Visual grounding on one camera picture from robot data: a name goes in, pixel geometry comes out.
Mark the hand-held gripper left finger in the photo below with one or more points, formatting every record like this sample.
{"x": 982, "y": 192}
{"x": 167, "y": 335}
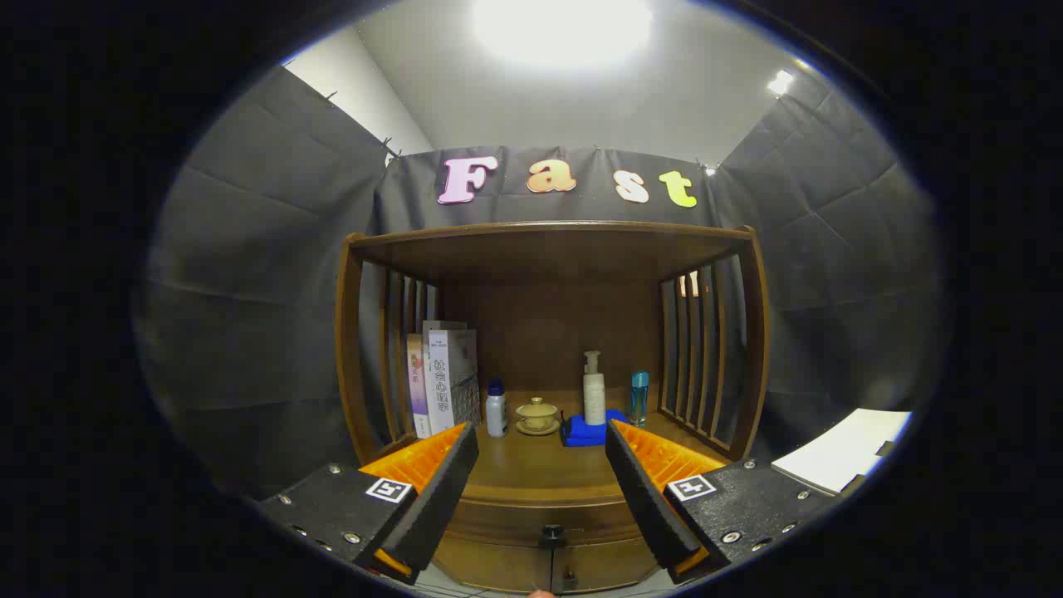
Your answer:
{"x": 440, "y": 498}

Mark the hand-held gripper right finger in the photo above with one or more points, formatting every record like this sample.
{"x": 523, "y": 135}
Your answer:
{"x": 648, "y": 498}

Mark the wooden drawer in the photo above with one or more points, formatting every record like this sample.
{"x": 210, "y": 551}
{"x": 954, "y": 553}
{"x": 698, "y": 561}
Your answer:
{"x": 515, "y": 523}

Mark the black drawer knob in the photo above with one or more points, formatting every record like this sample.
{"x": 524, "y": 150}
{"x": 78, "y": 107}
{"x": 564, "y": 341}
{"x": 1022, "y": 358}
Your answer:
{"x": 552, "y": 536}

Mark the wooden countertop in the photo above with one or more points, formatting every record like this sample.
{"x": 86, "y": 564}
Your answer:
{"x": 531, "y": 465}

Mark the wooden cabinet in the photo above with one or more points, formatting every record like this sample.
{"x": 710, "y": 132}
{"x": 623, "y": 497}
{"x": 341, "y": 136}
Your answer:
{"x": 548, "y": 316}

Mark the blue folded cloth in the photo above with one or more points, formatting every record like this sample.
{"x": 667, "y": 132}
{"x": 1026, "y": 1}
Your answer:
{"x": 581, "y": 433}

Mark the clear blue bottle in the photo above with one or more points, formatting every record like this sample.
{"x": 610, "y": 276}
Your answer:
{"x": 639, "y": 403}

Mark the white bottle blue cap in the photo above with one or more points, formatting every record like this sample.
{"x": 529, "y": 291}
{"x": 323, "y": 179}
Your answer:
{"x": 497, "y": 415}

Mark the thin purple white book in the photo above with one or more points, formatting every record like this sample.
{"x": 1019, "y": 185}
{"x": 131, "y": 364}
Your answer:
{"x": 418, "y": 390}

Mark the white pump bottle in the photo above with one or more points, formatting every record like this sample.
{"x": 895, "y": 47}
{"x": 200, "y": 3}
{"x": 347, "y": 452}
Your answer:
{"x": 594, "y": 399}

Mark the thick white patterned book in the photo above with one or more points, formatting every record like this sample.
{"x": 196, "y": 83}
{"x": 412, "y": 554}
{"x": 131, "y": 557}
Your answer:
{"x": 448, "y": 374}

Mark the beige lidded teacup with saucer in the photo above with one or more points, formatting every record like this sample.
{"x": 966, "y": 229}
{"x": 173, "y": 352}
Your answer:
{"x": 537, "y": 413}

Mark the small ceiling spotlight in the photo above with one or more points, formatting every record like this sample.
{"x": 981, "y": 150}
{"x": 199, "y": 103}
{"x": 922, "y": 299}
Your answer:
{"x": 781, "y": 82}

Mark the large ceiling lamp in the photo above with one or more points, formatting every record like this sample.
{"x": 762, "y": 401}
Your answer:
{"x": 560, "y": 29}

